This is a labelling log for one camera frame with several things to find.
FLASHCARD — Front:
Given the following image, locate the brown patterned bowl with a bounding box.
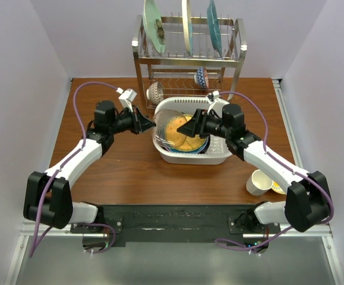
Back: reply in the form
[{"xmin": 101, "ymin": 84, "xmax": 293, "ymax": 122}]
[{"xmin": 146, "ymin": 81, "xmax": 164, "ymax": 105}]

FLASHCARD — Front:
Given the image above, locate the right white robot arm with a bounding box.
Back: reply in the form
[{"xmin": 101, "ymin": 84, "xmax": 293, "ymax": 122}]
[{"xmin": 177, "ymin": 104, "xmax": 334, "ymax": 233}]

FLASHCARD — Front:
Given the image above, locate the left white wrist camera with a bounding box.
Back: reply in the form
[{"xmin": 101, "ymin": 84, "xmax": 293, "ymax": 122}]
[{"xmin": 116, "ymin": 88, "xmax": 137, "ymax": 112}]

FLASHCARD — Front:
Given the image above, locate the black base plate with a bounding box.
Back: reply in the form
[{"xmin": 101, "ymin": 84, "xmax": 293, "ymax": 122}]
[{"xmin": 71, "ymin": 204, "xmax": 283, "ymax": 246}]

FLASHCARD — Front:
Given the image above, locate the teal yellow patterned saucer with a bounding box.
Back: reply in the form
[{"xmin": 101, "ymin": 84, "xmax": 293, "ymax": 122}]
[{"xmin": 271, "ymin": 181, "xmax": 286, "ymax": 195}]

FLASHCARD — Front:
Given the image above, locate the green leaf pattern plate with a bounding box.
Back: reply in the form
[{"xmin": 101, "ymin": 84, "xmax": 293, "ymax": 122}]
[{"xmin": 165, "ymin": 114, "xmax": 207, "ymax": 151}]

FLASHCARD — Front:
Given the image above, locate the white ceramic mug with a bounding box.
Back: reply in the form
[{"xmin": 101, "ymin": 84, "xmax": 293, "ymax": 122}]
[{"xmin": 246, "ymin": 169, "xmax": 273, "ymax": 196}]

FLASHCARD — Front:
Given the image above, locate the steel dish rack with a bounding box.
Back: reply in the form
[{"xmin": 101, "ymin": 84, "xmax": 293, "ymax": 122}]
[{"xmin": 131, "ymin": 15, "xmax": 248, "ymax": 109}]

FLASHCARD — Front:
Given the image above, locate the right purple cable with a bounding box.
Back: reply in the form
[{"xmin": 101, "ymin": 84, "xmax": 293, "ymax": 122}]
[{"xmin": 214, "ymin": 91, "xmax": 335, "ymax": 256}]

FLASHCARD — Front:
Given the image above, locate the clear glass plate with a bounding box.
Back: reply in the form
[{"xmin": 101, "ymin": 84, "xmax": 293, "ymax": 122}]
[{"xmin": 152, "ymin": 109, "xmax": 188, "ymax": 148}]

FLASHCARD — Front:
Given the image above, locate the blue zigzag bowl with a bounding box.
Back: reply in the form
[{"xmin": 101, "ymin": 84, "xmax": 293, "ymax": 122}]
[{"xmin": 194, "ymin": 66, "xmax": 209, "ymax": 89}]

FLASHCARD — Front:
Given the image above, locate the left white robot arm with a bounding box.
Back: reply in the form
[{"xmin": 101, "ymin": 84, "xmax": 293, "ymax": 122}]
[{"xmin": 23, "ymin": 100, "xmax": 156, "ymax": 233}]

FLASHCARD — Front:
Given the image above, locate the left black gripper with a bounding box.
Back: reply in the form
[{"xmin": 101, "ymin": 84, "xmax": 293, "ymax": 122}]
[{"xmin": 109, "ymin": 105, "xmax": 156, "ymax": 135}]

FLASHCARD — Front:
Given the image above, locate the white plastic bin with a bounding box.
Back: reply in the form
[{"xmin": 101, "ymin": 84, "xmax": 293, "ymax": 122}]
[{"xmin": 153, "ymin": 97, "xmax": 231, "ymax": 165}]

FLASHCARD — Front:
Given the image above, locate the cream rimmed plate in rack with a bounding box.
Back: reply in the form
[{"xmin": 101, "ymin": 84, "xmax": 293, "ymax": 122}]
[{"xmin": 181, "ymin": 0, "xmax": 192, "ymax": 56}]

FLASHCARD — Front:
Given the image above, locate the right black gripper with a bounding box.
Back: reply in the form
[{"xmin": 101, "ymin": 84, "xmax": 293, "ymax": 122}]
[{"xmin": 177, "ymin": 109, "xmax": 231, "ymax": 140}]

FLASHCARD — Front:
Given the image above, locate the teal plate in rack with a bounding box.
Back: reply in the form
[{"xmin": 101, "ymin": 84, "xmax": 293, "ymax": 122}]
[{"xmin": 207, "ymin": 0, "xmax": 222, "ymax": 58}]

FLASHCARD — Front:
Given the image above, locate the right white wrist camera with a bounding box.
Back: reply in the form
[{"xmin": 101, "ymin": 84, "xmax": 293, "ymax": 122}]
[{"xmin": 206, "ymin": 90, "xmax": 222, "ymax": 113}]

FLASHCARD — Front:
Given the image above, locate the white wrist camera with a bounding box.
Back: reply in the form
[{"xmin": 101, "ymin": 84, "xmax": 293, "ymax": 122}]
[
  {"xmin": 116, "ymin": 88, "xmax": 137, "ymax": 112},
  {"xmin": 206, "ymin": 90, "xmax": 222, "ymax": 113}
]

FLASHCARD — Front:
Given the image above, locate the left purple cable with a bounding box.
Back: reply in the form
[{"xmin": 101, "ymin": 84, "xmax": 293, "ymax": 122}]
[{"xmin": 29, "ymin": 81, "xmax": 125, "ymax": 258}]

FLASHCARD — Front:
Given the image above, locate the purple cable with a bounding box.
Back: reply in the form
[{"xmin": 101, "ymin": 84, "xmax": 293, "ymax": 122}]
[
  {"xmin": 214, "ymin": 91, "xmax": 335, "ymax": 256},
  {"xmin": 29, "ymin": 81, "xmax": 125, "ymax": 258}
]

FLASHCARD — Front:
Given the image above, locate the mint floral plate in rack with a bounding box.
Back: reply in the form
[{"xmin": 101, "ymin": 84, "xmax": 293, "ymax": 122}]
[{"xmin": 143, "ymin": 0, "xmax": 165, "ymax": 55}]

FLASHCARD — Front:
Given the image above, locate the blue dotted scalloped plate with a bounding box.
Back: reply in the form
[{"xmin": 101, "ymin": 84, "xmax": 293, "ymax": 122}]
[{"xmin": 163, "ymin": 140, "xmax": 210, "ymax": 154}]

